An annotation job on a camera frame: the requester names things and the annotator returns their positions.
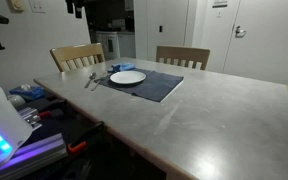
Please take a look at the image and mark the blue cloth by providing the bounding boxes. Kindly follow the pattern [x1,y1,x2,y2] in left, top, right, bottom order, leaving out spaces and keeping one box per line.
[107,62,137,74]

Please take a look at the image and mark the white round plate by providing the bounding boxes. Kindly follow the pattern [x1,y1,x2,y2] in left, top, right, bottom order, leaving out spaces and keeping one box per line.
[109,70,148,86]

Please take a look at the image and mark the light wooden slat-back chair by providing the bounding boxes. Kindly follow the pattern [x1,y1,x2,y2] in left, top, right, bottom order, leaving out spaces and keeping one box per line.
[155,44,212,71]
[49,42,106,73]

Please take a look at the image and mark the white kitchen cabinet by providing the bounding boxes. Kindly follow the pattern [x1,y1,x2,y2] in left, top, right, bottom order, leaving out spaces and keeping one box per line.
[95,30,137,61]

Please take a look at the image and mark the silver spoon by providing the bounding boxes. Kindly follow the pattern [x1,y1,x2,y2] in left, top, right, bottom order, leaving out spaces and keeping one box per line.
[84,71,98,89]

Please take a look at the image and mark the silver fork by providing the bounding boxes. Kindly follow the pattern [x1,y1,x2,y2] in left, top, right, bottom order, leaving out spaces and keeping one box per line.
[90,73,111,92]

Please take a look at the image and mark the blue fabric bag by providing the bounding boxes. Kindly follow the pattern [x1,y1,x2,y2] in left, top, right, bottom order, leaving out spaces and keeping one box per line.
[8,84,46,102]

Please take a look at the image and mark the white round object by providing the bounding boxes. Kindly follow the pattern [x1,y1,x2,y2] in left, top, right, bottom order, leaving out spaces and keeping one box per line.
[6,94,27,109]

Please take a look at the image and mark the dark blue placemat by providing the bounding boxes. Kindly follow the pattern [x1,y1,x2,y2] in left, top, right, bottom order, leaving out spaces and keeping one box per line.
[94,67,185,103]

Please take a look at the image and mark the white wide switch plate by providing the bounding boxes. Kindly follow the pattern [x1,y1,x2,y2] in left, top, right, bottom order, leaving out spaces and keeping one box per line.
[28,0,47,14]

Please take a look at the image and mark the beige wall thermostat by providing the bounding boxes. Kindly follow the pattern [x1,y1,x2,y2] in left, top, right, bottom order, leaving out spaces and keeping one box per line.
[6,0,26,13]

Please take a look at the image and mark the silver metal bracket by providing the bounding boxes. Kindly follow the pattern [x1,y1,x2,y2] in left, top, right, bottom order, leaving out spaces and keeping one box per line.
[17,106,43,132]

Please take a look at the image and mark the white wall sign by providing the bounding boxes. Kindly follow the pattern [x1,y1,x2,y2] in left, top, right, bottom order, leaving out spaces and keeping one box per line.
[212,0,229,9]

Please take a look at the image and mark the aluminium extrusion rail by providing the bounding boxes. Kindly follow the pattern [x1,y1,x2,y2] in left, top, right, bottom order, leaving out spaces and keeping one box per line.
[0,132,69,180]

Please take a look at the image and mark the silver lever door handle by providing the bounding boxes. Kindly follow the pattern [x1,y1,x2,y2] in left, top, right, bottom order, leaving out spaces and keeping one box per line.
[234,25,248,38]

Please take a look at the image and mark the white door with lever handle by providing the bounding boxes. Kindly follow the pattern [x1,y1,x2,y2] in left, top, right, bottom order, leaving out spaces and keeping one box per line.
[222,0,288,87]

